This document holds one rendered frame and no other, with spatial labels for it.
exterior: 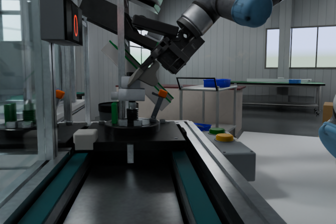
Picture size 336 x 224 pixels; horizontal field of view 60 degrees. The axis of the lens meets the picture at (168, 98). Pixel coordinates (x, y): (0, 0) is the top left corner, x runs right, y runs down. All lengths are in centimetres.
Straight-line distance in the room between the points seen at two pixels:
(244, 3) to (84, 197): 48
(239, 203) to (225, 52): 899
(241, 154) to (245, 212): 25
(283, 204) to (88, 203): 37
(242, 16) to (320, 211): 41
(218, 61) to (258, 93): 158
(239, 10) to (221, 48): 872
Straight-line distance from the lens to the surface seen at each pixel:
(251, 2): 64
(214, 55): 941
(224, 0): 69
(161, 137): 67
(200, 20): 72
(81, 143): 65
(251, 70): 920
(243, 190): 43
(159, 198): 50
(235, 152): 60
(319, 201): 69
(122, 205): 48
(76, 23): 57
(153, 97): 95
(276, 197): 67
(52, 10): 51
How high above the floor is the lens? 112
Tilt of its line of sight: 6 degrees down
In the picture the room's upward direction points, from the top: straight up
